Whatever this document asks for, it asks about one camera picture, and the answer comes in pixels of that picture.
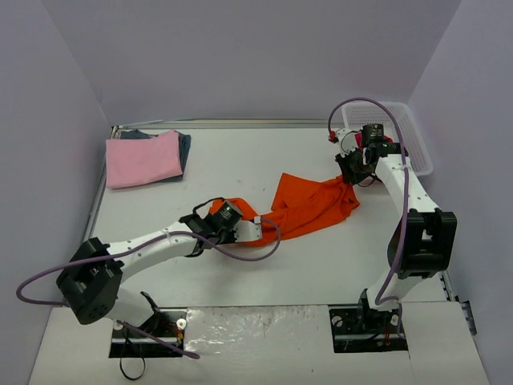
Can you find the orange t shirt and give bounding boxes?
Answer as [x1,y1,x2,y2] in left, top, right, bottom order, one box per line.
[210,172,362,248]

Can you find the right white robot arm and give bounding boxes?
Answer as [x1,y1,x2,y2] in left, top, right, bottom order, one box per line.
[330,124,458,331]

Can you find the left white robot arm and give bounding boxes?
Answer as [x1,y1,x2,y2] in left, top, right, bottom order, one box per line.
[56,201,243,335]

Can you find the red t shirt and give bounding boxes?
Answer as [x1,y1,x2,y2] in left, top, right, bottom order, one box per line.
[354,132,393,150]

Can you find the white plastic basket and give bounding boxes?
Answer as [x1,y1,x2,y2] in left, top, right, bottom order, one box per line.
[341,101,434,176]

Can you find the dark blue folded t shirt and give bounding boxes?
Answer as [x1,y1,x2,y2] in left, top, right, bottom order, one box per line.
[119,129,192,183]

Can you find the pink folded t shirt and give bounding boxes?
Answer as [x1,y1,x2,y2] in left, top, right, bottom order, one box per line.
[106,131,184,189]

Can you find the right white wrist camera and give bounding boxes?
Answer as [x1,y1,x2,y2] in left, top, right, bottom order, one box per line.
[328,128,360,157]

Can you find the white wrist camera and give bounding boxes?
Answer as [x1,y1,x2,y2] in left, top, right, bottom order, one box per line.
[234,217,263,243]
[328,128,360,157]

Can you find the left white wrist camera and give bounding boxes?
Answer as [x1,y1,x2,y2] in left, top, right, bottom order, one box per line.
[234,217,263,243]

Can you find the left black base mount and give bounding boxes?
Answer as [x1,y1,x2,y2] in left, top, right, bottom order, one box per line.
[108,308,187,359]

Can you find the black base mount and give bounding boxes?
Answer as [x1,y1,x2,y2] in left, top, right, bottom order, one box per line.
[108,308,187,359]
[329,305,408,354]

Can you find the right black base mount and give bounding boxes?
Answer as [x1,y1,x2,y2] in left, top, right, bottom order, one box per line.
[329,305,408,354]

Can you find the thin black cable loop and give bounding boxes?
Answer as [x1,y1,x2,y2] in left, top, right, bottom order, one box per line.
[119,336,146,381]

